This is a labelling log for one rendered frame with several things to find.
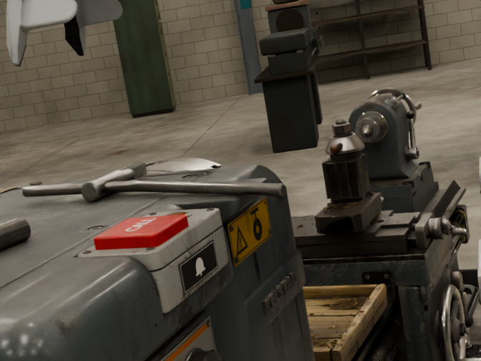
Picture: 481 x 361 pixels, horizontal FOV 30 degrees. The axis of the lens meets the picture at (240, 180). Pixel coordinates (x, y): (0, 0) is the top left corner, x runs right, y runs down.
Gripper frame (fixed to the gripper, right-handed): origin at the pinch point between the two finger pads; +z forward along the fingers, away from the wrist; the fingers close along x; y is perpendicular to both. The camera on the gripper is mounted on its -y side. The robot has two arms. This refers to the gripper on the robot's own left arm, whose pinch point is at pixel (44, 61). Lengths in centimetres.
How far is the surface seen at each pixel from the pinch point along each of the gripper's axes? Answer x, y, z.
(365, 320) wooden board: 63, 30, 45
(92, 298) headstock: -21.2, 13.2, 14.4
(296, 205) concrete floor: 541, -41, 142
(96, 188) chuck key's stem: 9.1, 2.2, 13.9
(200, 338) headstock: -1.2, 16.8, 24.6
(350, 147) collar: 95, 23, 21
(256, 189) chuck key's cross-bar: 2.3, 20.5, 10.5
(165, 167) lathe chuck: 37.1, 1.9, 16.7
